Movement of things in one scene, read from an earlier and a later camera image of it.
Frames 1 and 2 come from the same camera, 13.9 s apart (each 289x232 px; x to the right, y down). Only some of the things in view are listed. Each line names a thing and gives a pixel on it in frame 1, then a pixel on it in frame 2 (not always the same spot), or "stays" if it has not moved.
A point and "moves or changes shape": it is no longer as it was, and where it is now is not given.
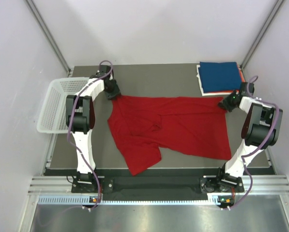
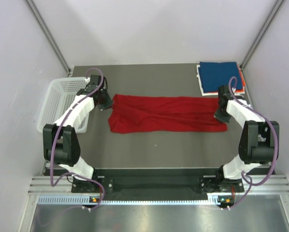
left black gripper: x=110 y=96 → x=108 y=104
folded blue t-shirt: x=220 y=77 stays
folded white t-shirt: x=205 y=94 stays
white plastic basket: x=53 y=119 stays
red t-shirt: x=149 y=129 moves or changes shape
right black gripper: x=224 y=104 → x=221 y=118
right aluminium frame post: x=267 y=22 stays
